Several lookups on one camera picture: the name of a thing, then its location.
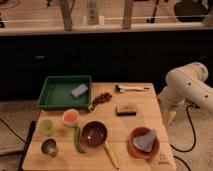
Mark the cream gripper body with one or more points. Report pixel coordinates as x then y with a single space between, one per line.
169 114

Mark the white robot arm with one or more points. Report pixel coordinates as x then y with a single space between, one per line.
186 82

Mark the orange bowl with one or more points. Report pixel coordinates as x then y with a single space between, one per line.
136 153

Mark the purple bowl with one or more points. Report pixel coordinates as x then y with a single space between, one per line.
94 134

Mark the grey crumpled cloth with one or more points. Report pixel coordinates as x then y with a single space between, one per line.
146 141

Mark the brown grape bunch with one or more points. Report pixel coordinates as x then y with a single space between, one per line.
100 99

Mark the grey sponge block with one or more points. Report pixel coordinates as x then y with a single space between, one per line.
78 91

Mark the green chili pepper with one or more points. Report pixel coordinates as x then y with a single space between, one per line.
77 140

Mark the white cup orange contents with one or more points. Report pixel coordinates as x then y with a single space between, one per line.
70 117

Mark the green plastic tray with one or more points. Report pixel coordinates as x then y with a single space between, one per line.
56 93

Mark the green cup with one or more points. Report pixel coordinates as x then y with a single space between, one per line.
46 127

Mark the metal cup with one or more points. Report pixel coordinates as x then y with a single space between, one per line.
49 147

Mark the yellow handled utensil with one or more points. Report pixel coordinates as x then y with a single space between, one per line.
111 154

